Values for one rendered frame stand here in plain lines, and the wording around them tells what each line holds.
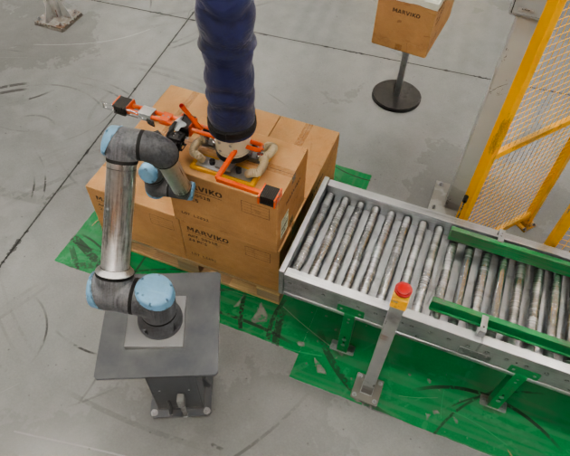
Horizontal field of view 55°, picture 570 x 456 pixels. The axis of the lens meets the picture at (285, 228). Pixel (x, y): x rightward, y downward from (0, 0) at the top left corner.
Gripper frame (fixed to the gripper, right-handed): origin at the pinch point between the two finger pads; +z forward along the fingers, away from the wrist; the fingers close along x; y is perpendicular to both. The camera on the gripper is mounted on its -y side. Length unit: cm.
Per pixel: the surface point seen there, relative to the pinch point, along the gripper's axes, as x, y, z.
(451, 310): -48, 149, -21
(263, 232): -38, 51, -19
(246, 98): 29.7, 37.1, -2.9
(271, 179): -13, 50, -6
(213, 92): 32.9, 24.5, -8.8
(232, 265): -82, 31, -17
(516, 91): 33, 143, 43
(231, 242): -60, 31, -17
